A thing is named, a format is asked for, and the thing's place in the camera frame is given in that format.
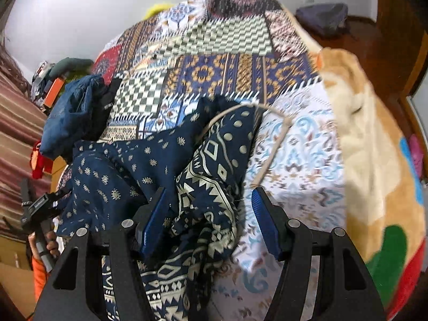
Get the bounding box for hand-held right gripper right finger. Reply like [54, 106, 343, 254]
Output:
[251, 186, 388, 321]

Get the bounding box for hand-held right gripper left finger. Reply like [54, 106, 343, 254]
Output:
[33, 186, 168, 321]

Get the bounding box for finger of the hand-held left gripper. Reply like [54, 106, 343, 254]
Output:
[20, 178, 35, 208]
[47, 189, 72, 208]

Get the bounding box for navy patterned garment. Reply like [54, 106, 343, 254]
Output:
[57, 95, 265, 321]

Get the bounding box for beige fabric cord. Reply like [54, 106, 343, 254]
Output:
[197, 103, 293, 188]

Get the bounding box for person's left forearm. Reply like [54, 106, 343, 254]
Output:
[32, 256, 51, 304]

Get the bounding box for person's left hand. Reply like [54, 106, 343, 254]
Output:
[28, 230, 61, 259]

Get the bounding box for wooden folding table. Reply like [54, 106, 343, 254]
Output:
[50, 155, 72, 191]

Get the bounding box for red plush toy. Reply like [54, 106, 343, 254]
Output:
[31, 140, 54, 179]

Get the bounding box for striped brown curtain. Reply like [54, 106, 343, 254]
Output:
[0, 47, 54, 238]

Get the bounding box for folded blue jeans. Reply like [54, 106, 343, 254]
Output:
[40, 74, 116, 159]

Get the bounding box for black fabric item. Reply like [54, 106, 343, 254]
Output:
[92, 78, 123, 141]

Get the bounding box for orange box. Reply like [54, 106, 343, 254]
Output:
[45, 77, 66, 108]

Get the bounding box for pile of clutter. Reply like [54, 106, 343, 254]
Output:
[32, 61, 54, 104]

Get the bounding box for grey-green plush pillow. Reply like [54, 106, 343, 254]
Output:
[50, 58, 95, 78]

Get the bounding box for beige orange plush blanket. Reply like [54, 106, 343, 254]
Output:
[316, 47, 427, 312]

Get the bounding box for patchwork bedspread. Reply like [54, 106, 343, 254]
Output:
[55, 0, 348, 321]

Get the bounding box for grey backpack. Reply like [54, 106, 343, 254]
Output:
[296, 3, 349, 38]

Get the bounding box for yellow foam ring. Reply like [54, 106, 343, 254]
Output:
[142, 3, 175, 21]

